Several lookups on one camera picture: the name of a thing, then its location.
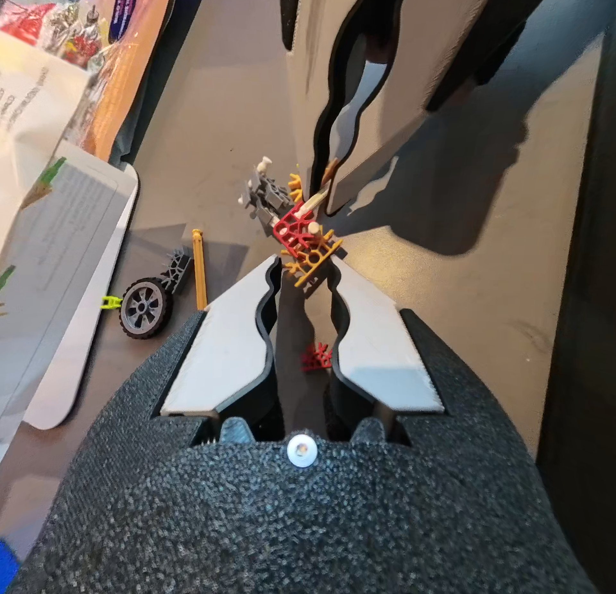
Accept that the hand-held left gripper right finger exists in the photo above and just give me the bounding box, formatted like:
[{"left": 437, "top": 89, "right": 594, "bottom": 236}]
[{"left": 329, "top": 256, "right": 447, "bottom": 431}]

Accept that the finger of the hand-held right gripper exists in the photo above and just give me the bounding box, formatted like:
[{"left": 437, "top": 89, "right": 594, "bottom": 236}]
[
  {"left": 326, "top": 0, "right": 497, "bottom": 215},
  {"left": 286, "top": 0, "right": 367, "bottom": 205}
]

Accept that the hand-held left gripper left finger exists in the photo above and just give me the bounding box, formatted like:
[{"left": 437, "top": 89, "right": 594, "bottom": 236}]
[{"left": 160, "top": 254, "right": 283, "bottom": 417}]

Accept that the red toy connector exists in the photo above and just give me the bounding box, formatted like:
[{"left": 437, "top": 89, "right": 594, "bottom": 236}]
[
  {"left": 301, "top": 342, "right": 334, "bottom": 372},
  {"left": 273, "top": 206, "right": 318, "bottom": 258}
]

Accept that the red and yellow connector assembly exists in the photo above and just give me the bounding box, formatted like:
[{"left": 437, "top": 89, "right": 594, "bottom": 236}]
[
  {"left": 298, "top": 161, "right": 334, "bottom": 219},
  {"left": 281, "top": 228, "right": 345, "bottom": 289}
]

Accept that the long yellow toy rod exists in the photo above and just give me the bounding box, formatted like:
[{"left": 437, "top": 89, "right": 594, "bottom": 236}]
[{"left": 192, "top": 229, "right": 209, "bottom": 310}]

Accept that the black toy wheel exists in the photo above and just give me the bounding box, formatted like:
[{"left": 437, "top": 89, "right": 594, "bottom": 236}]
[{"left": 119, "top": 277, "right": 167, "bottom": 339}]

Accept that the dark flat folder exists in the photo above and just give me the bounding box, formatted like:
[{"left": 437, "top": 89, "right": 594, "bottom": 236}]
[{"left": 115, "top": 0, "right": 208, "bottom": 166}]

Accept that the orange toy package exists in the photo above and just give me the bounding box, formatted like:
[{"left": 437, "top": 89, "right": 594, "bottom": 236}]
[{"left": 0, "top": 0, "right": 181, "bottom": 166}]

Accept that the grey printed instruction sheet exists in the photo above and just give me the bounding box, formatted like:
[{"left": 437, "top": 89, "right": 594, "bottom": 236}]
[{"left": 0, "top": 158, "right": 121, "bottom": 441}]

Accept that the white paper sheet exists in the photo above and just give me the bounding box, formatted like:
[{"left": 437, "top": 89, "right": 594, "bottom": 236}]
[{"left": 0, "top": 28, "right": 94, "bottom": 248}]

